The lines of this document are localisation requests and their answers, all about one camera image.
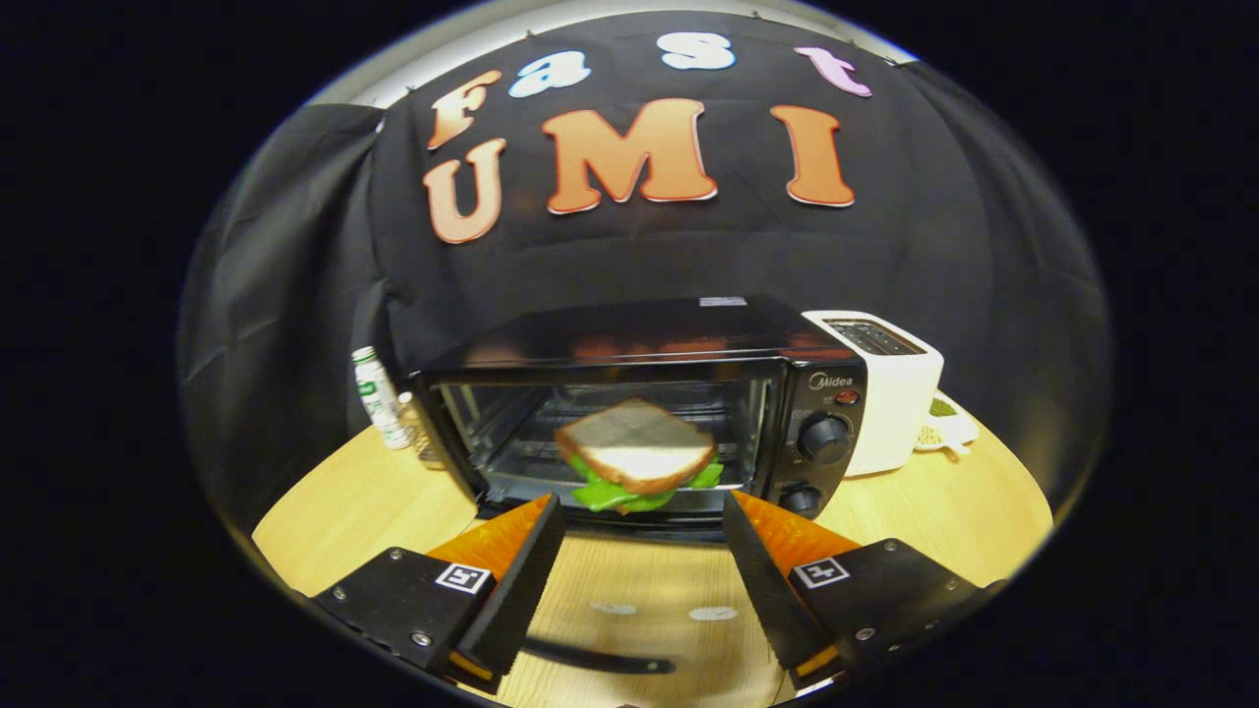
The brown bread lettuce sandwich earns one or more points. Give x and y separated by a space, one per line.
634 442

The black toaster oven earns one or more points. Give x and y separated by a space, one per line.
639 329

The white divided dish of beans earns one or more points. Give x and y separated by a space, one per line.
952 431

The white bottle with green label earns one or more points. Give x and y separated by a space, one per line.
379 398

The white bread toaster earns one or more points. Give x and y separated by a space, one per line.
900 413

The black backdrop cloth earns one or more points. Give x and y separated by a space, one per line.
885 256

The small clear container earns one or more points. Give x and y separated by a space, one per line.
423 433

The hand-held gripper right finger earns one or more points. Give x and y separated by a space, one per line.
767 580

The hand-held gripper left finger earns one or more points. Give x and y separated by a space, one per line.
521 580

